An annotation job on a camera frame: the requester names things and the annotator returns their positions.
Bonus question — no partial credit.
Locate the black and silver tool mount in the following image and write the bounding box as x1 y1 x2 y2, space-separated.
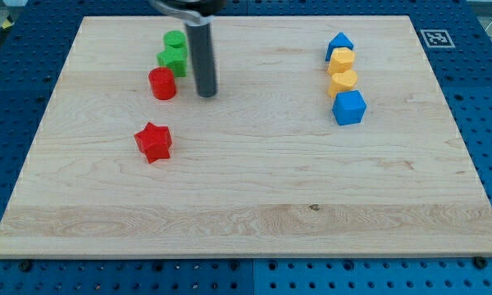
148 0 227 25

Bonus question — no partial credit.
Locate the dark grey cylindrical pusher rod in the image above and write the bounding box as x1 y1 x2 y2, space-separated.
185 24 217 98

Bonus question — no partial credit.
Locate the red star block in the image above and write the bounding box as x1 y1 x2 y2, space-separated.
134 122 172 164

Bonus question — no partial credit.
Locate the green star block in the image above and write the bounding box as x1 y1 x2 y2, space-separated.
157 46 187 77

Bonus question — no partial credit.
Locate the green cylinder block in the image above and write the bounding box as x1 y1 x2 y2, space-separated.
162 30 188 57

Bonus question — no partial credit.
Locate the red cylinder block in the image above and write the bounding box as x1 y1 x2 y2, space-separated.
148 67 177 100

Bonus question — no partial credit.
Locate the blue triangle block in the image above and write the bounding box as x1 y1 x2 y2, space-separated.
325 32 354 61

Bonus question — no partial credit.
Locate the yellow hexagon block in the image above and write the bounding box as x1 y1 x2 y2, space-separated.
327 48 356 75

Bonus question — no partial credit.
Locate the yellow heart block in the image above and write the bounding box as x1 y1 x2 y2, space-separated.
327 70 358 98

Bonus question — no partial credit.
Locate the wooden board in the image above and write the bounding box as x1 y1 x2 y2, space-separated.
0 16 492 259

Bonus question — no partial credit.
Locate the blue cube block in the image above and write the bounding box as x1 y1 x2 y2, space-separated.
332 90 367 125

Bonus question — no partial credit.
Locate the white fiducial marker tag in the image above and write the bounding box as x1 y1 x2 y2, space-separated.
420 29 455 48

